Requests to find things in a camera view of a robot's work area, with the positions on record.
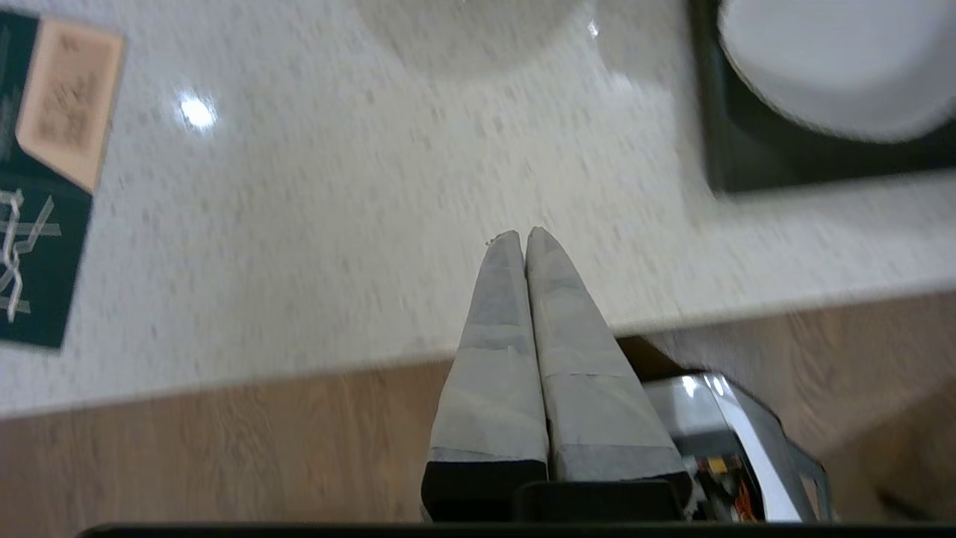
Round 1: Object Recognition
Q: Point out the dark green folded brochure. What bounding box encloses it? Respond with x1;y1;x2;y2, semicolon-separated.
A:
0;9;126;350

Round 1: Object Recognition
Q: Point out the white round saucer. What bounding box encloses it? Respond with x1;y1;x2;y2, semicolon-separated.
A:
717;0;956;143

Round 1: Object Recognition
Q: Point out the black rectangular serving tray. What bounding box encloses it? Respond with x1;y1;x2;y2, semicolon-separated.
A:
689;0;956;195

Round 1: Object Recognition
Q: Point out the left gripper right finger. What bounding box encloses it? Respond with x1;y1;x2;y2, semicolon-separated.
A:
525;226;694;522

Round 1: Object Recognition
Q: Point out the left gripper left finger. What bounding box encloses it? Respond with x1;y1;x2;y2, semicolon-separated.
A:
420;230;550;522

